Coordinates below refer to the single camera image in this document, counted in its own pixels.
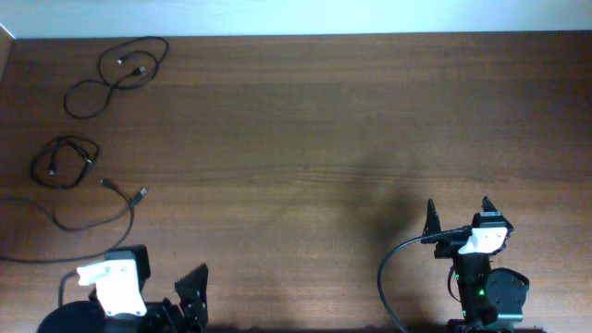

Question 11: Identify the black USB cable bundle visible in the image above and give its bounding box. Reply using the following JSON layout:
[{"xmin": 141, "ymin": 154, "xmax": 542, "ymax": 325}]
[{"xmin": 0, "ymin": 178, "xmax": 149, "ymax": 265}]

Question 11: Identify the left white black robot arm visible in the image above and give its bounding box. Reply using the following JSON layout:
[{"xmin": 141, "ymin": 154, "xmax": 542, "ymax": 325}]
[{"xmin": 37, "ymin": 245, "xmax": 208, "ymax": 333}]

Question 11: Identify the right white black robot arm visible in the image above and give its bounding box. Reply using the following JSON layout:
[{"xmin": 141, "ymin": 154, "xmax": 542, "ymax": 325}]
[{"xmin": 421, "ymin": 197, "xmax": 530, "ymax": 332}]

